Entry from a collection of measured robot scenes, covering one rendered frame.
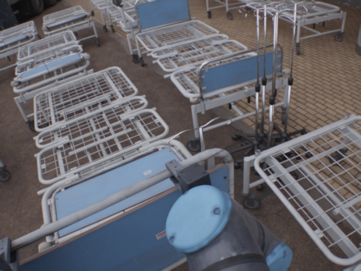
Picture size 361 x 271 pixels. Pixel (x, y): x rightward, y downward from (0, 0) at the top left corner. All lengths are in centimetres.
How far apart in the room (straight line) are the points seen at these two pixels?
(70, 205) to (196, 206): 119
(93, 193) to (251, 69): 146
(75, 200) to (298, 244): 131
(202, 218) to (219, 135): 223
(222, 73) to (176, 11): 203
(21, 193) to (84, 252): 198
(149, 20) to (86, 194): 283
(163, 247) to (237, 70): 158
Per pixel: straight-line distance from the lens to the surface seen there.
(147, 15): 388
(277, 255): 43
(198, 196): 35
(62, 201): 155
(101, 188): 150
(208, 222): 32
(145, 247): 83
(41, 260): 74
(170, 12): 396
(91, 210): 65
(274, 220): 194
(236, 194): 205
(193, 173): 55
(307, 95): 316
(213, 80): 210
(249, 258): 32
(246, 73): 223
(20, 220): 247
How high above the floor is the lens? 160
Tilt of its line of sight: 38 degrees down
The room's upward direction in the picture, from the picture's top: 10 degrees counter-clockwise
